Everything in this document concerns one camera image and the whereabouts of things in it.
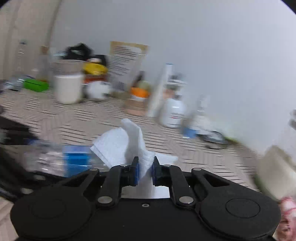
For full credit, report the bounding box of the beige collapsible cup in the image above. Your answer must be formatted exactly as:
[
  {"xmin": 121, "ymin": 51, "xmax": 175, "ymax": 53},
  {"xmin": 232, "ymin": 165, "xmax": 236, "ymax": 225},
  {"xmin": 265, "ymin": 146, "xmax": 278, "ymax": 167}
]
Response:
[{"xmin": 52, "ymin": 59, "xmax": 85, "ymax": 75}]

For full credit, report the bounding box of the gloved right hand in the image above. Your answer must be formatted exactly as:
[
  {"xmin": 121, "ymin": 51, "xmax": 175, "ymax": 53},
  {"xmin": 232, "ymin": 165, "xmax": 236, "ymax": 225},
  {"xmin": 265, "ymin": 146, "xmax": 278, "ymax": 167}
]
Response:
[{"xmin": 276, "ymin": 197, "xmax": 295, "ymax": 241}]

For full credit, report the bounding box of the glass electric kettle green base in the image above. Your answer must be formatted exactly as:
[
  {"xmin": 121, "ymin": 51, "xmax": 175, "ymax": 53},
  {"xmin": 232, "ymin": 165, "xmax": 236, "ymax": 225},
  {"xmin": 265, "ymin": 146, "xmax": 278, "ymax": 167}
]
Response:
[{"xmin": 255, "ymin": 111, "xmax": 296, "ymax": 202}]

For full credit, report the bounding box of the kraft paper food pouch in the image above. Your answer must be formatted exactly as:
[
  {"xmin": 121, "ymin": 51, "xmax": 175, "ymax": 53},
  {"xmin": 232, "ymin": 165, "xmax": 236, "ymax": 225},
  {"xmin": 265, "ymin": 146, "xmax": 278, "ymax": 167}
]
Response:
[{"xmin": 107, "ymin": 41, "xmax": 149, "ymax": 92}]

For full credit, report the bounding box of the yellow snack packet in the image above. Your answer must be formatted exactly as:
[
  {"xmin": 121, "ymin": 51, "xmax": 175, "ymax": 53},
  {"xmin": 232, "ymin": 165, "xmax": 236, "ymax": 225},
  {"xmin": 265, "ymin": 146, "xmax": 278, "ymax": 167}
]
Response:
[{"xmin": 83, "ymin": 62, "xmax": 108, "ymax": 75}]

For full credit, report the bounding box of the white paper towel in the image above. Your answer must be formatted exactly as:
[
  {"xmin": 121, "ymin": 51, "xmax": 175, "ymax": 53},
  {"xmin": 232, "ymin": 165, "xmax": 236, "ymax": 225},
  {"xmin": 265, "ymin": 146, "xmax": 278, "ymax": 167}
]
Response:
[{"xmin": 90, "ymin": 118, "xmax": 178, "ymax": 199}]

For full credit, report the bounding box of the green round compact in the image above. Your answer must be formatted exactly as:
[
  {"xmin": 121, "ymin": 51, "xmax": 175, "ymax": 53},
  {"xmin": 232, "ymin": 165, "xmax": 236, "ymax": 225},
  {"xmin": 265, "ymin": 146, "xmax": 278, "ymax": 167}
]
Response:
[{"xmin": 137, "ymin": 80, "xmax": 151, "ymax": 92}]

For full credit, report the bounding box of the white cosmetic tube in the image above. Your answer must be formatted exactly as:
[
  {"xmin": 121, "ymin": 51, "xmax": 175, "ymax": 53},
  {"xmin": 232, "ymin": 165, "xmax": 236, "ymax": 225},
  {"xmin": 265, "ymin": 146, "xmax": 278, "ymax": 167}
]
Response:
[{"xmin": 147, "ymin": 63, "xmax": 173, "ymax": 118}]

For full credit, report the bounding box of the white pump lotion bottle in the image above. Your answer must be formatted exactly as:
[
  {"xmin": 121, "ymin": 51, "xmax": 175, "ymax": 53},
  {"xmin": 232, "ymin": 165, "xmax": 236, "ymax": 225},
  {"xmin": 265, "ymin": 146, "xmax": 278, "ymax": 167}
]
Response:
[{"xmin": 159, "ymin": 92, "xmax": 185, "ymax": 128}]

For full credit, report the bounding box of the black cable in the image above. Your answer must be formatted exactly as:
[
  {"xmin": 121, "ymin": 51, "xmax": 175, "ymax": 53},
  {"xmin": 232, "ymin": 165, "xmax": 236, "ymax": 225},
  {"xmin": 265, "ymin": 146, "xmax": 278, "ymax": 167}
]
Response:
[{"xmin": 200, "ymin": 131, "xmax": 232, "ymax": 150}]

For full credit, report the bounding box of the orange lid jar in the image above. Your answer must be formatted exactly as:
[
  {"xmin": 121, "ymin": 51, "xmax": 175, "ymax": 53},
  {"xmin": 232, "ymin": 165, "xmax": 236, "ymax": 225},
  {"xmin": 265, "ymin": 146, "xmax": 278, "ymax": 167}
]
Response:
[{"xmin": 130, "ymin": 87, "xmax": 149, "ymax": 98}]

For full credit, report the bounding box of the upright empty plastic bottle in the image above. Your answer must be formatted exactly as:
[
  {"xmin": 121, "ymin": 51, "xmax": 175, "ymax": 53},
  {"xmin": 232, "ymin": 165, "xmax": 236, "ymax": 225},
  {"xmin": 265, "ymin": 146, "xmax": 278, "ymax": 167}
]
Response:
[{"xmin": 14, "ymin": 40, "xmax": 27, "ymax": 77}]

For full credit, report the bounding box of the black hair brush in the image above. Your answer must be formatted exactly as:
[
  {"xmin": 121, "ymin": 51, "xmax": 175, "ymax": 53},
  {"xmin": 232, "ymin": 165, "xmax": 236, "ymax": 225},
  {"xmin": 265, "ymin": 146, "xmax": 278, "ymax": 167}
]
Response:
[{"xmin": 63, "ymin": 43, "xmax": 93, "ymax": 61}]

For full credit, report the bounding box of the clear spray bottle blue label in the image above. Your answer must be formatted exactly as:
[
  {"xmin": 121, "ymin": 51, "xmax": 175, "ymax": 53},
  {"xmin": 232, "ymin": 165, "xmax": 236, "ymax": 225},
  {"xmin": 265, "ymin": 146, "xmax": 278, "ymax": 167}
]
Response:
[{"xmin": 182, "ymin": 95, "xmax": 208, "ymax": 138}]

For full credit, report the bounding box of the clear Aquafina water bottle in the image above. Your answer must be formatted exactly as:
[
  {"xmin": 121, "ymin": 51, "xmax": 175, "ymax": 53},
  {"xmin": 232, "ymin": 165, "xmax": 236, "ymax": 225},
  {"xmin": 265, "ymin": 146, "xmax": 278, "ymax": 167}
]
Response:
[{"xmin": 21, "ymin": 140, "xmax": 109, "ymax": 177}]

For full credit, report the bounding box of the white cylindrical cup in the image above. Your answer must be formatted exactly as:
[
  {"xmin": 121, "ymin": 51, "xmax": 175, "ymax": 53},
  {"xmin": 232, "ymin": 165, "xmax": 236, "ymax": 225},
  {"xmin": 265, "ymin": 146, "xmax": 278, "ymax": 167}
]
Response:
[{"xmin": 54, "ymin": 73, "xmax": 84, "ymax": 104}]

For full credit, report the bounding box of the pink cosmetic jar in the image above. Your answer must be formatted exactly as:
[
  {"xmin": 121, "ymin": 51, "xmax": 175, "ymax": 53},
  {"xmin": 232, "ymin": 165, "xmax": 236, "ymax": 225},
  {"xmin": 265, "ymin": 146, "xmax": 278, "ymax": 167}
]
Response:
[{"xmin": 123, "ymin": 98, "xmax": 147, "ymax": 116}]

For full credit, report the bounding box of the small panda plush toy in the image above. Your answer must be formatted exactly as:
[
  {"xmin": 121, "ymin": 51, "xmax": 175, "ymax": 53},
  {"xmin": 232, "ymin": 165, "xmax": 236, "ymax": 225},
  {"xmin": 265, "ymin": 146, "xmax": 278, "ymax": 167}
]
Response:
[{"xmin": 85, "ymin": 81, "xmax": 112, "ymax": 101}]

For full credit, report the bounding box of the green small box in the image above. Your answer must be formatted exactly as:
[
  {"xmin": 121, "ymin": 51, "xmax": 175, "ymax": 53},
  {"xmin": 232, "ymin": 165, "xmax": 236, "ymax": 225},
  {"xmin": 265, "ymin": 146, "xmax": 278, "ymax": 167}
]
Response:
[{"xmin": 23, "ymin": 78, "xmax": 49, "ymax": 92}]

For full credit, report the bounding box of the white wooden cabinet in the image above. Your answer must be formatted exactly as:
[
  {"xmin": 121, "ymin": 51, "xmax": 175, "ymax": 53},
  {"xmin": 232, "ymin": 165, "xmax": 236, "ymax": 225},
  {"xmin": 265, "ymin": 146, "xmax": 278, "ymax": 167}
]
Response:
[{"xmin": 1, "ymin": 1, "xmax": 61, "ymax": 79}]

